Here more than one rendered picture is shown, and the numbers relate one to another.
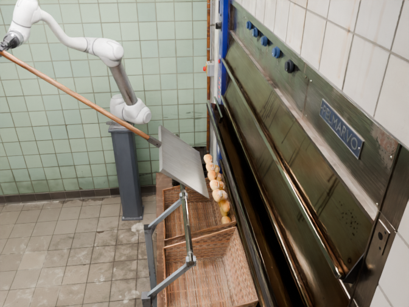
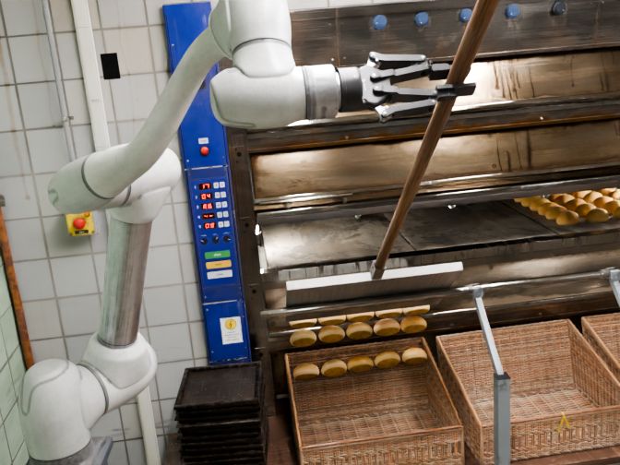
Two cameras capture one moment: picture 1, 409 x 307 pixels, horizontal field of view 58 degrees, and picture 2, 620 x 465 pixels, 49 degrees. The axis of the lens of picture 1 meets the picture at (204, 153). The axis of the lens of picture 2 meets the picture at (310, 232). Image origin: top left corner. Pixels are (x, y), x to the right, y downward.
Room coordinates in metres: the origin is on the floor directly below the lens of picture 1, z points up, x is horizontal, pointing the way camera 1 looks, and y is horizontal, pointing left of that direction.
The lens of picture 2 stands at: (2.15, 2.27, 2.00)
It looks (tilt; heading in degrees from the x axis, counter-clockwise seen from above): 16 degrees down; 271
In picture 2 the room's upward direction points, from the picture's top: 5 degrees counter-clockwise
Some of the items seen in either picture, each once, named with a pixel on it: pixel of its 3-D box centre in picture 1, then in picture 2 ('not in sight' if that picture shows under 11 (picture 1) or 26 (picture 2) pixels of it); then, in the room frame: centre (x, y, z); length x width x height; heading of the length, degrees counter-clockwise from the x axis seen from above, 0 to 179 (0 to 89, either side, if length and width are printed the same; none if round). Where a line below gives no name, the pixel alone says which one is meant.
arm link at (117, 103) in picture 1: (120, 107); (55, 403); (2.86, 0.71, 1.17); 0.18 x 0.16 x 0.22; 57
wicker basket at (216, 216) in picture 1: (196, 212); (368, 405); (2.04, 0.06, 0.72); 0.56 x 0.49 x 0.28; 7
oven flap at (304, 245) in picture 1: (260, 152); (492, 153); (1.50, -0.27, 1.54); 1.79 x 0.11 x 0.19; 7
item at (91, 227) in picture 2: (210, 68); (82, 220); (2.99, -0.05, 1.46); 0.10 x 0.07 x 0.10; 7
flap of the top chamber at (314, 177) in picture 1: (265, 102); (491, 82); (1.50, -0.27, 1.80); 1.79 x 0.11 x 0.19; 7
